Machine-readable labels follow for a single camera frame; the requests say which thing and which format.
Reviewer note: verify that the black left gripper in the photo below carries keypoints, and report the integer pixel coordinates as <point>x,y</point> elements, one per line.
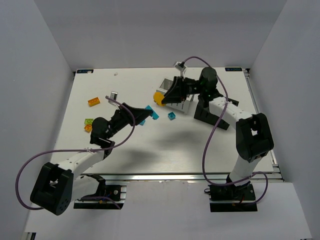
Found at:
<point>125,113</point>

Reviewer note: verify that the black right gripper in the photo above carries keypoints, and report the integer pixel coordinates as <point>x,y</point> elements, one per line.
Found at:
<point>184,88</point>

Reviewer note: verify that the cyan lego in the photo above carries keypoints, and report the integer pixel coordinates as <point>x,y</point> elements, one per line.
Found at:
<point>154,115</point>

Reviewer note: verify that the orange rounded lego brick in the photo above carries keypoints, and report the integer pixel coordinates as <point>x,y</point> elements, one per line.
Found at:
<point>158,97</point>

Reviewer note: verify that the cyan hollow lego brick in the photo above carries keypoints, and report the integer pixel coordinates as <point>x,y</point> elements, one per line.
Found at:
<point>171,116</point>

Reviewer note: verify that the orange rectangular lego brick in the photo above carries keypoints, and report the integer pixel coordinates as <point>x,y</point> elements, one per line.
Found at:
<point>93,102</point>

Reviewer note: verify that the small green curved lego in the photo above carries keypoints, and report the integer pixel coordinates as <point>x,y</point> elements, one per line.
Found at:
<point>88,121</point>

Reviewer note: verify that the small orange square lego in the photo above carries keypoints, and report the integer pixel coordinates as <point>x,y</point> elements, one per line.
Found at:
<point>88,128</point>

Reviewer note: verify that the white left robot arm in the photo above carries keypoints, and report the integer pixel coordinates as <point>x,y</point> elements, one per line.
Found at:
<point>59,184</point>

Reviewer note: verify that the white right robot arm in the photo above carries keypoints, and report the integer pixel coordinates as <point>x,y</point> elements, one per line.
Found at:
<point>253,138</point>

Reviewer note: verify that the black two-compartment container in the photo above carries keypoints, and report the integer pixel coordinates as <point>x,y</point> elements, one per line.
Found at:
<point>203,114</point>

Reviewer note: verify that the blue right corner sticker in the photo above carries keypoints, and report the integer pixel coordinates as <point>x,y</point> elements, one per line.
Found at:
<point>233,69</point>

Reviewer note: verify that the blue corner sticker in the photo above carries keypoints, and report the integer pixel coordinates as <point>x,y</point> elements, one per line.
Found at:
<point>84,71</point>
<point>233,69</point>

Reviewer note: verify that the blue left corner sticker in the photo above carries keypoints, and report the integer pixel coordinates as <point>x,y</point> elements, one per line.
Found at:
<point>84,71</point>

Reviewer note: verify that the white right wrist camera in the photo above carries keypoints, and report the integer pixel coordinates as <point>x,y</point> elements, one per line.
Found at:
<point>181,67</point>

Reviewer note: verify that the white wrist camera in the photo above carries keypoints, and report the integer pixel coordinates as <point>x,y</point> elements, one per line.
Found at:
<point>113,96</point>
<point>181,67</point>

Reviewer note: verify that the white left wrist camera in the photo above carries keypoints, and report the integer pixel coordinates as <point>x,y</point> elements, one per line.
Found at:
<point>113,96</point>

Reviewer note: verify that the aluminium front rail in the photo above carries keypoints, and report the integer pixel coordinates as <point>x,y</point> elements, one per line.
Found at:
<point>274,176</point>

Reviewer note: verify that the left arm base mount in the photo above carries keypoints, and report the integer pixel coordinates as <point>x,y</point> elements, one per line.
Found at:
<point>93,192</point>

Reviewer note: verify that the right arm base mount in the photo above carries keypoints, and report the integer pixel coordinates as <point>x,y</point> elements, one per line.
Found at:
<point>231,199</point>

